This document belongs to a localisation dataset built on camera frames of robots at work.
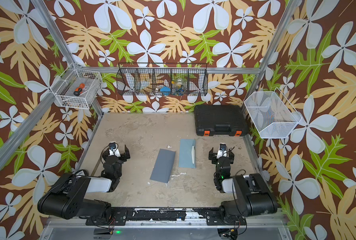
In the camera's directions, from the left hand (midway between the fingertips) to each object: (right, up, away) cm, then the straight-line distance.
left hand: (117, 145), depth 89 cm
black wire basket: (+25, +43, +10) cm, 51 cm away
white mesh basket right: (+91, +18, -5) cm, 92 cm away
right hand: (+63, -2, +1) cm, 63 cm away
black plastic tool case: (+69, +17, +19) cm, 73 cm away
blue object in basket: (+29, +35, +6) cm, 45 cm away
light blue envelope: (+43, -6, +10) cm, 44 cm away
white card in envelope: (+47, -5, +10) cm, 48 cm away
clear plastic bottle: (+38, +37, +7) cm, 54 cm away
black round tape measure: (-20, -16, -1) cm, 26 cm away
